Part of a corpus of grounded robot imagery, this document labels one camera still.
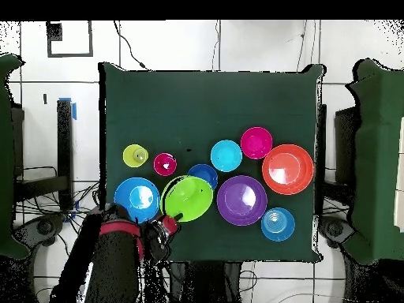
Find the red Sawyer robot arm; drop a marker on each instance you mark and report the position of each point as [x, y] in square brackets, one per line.
[110, 262]

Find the white sheet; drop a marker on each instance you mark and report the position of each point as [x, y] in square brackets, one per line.
[400, 189]

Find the small cyan bowl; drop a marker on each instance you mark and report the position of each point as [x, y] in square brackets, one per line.
[226, 155]

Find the large blue bowl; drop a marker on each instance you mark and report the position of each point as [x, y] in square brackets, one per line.
[123, 195]

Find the green-covered side table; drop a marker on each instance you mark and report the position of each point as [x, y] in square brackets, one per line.
[378, 157]
[6, 157]

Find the black square floor frame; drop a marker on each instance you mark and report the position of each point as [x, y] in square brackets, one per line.
[54, 31]

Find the small dark blue bowl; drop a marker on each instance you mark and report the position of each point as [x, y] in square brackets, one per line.
[205, 172]

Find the pink cup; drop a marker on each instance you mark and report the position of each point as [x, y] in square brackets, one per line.
[159, 168]

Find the purple bowl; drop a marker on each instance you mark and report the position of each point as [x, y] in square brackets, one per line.
[233, 202]

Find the pink bowl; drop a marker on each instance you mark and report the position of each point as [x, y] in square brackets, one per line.
[256, 142]

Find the translucent blue bowl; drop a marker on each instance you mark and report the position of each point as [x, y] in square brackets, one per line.
[277, 224]

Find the blue tape strip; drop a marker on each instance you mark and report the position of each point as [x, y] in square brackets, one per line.
[74, 112]

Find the orange bowl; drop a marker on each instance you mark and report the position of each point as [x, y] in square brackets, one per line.
[288, 169]

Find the grey round floor base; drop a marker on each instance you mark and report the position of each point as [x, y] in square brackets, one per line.
[44, 227]
[336, 228]

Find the yellow cup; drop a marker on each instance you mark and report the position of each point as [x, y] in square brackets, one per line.
[129, 156]

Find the black metal frame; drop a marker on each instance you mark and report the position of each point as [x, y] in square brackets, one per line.
[64, 151]
[321, 157]

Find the dark green table cloth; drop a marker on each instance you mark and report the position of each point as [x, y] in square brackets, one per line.
[205, 107]

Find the green bowl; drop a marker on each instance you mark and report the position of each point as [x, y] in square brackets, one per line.
[189, 202]

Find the black equipment box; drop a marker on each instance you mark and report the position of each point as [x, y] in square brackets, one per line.
[345, 145]
[18, 142]

